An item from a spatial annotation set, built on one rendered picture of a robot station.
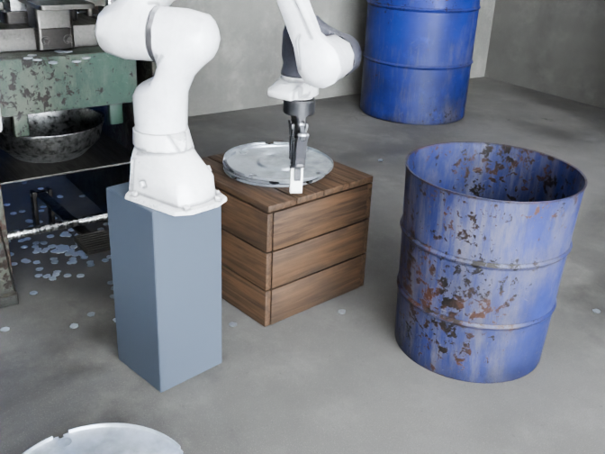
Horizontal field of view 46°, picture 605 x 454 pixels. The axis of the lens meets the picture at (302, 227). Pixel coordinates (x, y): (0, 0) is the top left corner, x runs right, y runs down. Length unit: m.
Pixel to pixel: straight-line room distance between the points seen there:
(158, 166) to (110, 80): 0.63
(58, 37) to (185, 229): 0.75
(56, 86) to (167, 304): 0.73
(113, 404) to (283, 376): 0.39
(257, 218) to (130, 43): 0.58
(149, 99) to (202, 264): 0.39
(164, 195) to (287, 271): 0.52
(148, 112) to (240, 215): 0.49
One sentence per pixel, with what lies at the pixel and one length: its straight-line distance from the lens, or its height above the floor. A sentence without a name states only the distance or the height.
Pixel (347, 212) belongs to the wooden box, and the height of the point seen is 0.26.
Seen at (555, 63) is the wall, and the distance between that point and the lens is 4.85.
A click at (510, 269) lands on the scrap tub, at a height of 0.32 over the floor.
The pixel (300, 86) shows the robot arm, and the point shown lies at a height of 0.66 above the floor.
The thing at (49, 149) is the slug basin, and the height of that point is 0.37.
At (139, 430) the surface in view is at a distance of 1.24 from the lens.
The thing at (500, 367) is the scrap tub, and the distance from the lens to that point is 1.81.
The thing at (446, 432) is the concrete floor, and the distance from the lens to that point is 1.66.
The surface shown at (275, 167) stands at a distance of 1.92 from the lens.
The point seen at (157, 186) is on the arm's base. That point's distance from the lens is 1.51.
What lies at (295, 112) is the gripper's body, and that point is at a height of 0.60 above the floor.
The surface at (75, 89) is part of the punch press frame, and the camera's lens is 2.06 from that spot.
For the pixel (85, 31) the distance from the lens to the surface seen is 2.14.
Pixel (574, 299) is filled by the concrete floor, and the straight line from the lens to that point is 2.29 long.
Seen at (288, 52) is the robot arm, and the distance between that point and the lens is 1.64.
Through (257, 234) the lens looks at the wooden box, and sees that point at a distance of 1.84.
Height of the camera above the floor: 1.03
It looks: 24 degrees down
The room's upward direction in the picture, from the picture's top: 3 degrees clockwise
